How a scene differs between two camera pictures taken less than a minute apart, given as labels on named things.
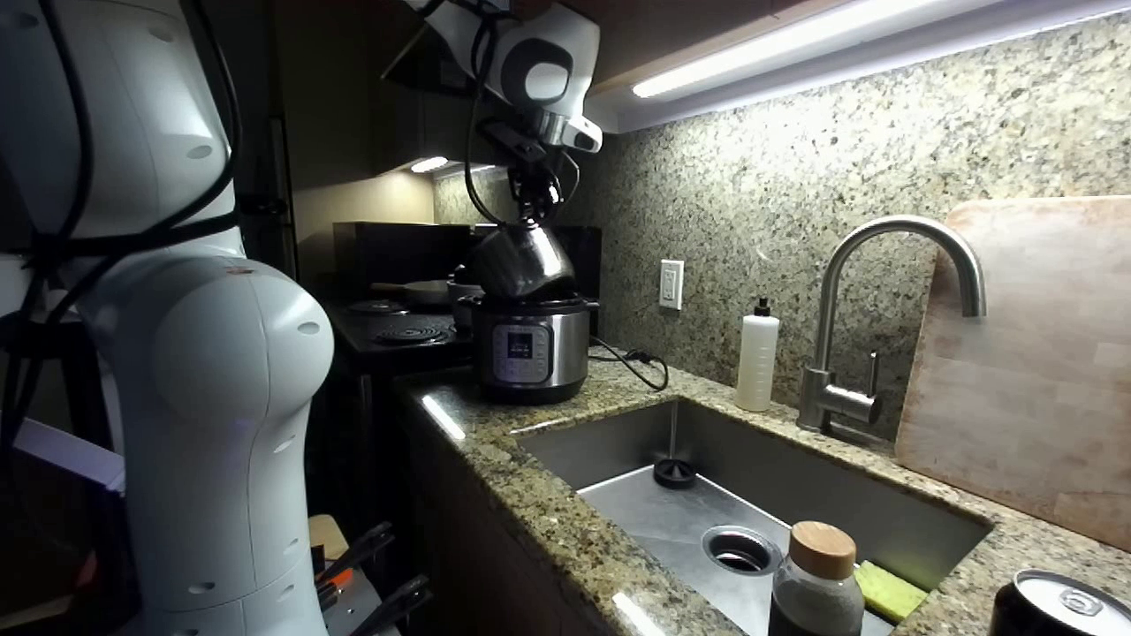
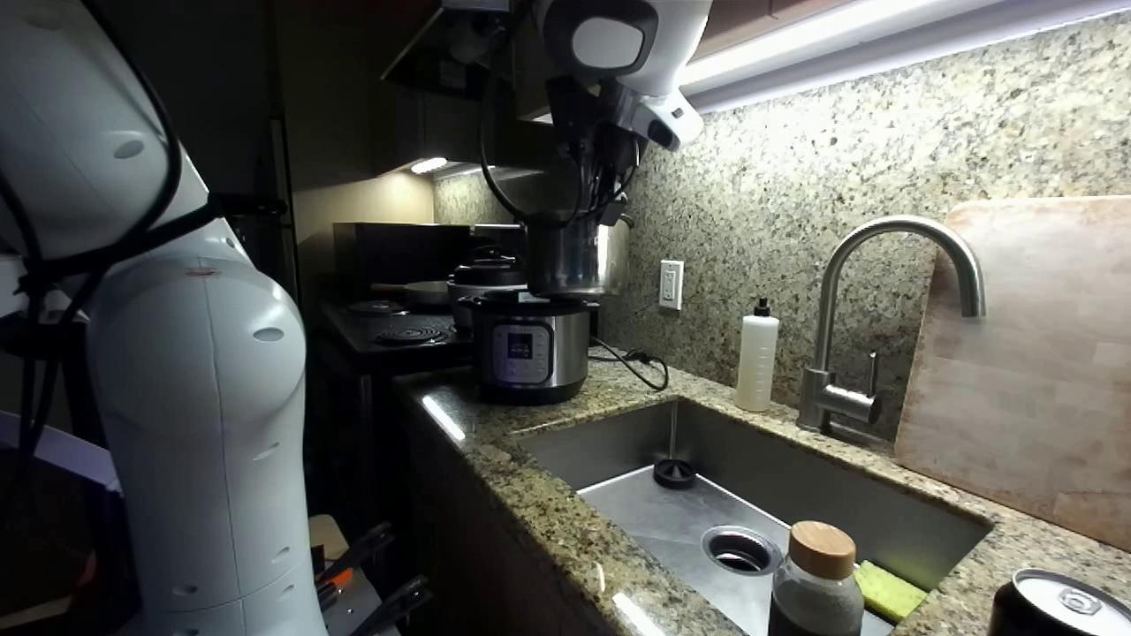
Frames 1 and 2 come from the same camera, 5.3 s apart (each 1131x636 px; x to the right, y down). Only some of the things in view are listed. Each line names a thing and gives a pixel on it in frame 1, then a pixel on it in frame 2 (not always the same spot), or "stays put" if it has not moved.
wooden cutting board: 1025,408 stays put
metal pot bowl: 517,257 → 568,257
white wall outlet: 674,284 stays put
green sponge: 888,596 stays put
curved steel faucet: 818,389 stays put
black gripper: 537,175 → 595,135
